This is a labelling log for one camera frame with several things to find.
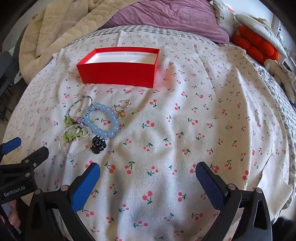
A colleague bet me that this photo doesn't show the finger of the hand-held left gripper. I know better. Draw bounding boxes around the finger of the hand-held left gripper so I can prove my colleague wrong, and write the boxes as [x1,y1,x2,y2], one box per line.
[0,146,49,183]
[0,137,22,160]

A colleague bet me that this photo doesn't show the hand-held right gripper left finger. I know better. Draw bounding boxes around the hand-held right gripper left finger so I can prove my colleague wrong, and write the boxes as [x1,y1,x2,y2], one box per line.
[24,162,100,241]

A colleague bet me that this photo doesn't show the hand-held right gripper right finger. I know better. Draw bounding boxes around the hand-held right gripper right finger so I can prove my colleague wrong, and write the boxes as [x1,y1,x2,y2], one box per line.
[195,162,273,241]

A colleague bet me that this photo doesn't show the jewellery pieces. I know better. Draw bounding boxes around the jewellery pieces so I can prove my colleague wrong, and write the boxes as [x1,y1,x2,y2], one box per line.
[59,125,92,158]

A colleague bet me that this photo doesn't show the black hair claw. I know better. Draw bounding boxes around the black hair claw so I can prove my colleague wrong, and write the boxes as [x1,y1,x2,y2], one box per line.
[90,136,107,154]

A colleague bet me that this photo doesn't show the green flower bracelet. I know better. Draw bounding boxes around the green flower bracelet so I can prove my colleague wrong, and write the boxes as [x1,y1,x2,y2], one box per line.
[61,116,84,143]

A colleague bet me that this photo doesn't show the dark seed bead bracelet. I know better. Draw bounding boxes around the dark seed bead bracelet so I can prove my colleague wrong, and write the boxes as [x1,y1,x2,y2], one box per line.
[65,96,93,117]

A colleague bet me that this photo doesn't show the gold charm earring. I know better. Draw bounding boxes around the gold charm earring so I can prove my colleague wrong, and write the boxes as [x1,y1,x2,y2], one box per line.
[114,105,126,119]

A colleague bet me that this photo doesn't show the blue bead bracelet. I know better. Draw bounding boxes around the blue bead bracelet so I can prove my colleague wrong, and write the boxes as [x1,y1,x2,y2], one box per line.
[84,103,121,139]

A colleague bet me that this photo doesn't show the red cardboard box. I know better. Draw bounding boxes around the red cardboard box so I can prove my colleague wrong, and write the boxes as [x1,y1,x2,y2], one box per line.
[76,47,161,89]

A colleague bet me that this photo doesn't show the person's left hand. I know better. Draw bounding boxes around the person's left hand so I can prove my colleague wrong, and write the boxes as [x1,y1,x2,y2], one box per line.
[0,199,22,229]

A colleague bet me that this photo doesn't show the cherry print bed sheet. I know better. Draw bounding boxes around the cherry print bed sheet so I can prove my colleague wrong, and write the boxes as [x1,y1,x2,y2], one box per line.
[2,25,293,241]

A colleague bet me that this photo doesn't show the dark chair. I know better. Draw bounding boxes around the dark chair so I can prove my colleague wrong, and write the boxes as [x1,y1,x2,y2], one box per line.
[0,46,23,121]

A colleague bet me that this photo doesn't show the beige quilted blanket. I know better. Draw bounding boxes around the beige quilted blanket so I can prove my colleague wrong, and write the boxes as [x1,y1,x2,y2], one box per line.
[18,0,139,84]

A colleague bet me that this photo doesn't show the white plush toy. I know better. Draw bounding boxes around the white plush toy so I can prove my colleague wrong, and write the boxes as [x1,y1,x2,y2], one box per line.
[264,59,296,103]

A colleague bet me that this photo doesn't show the orange plush cushion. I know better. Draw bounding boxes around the orange plush cushion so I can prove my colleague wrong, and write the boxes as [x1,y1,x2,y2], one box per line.
[232,24,280,63]

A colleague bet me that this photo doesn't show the white printed pillow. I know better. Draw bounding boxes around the white printed pillow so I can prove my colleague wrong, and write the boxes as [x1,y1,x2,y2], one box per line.
[212,0,238,35]
[235,14,288,58]

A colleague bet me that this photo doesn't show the purple pillow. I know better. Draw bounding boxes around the purple pillow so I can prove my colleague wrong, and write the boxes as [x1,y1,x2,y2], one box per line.
[105,0,230,44]

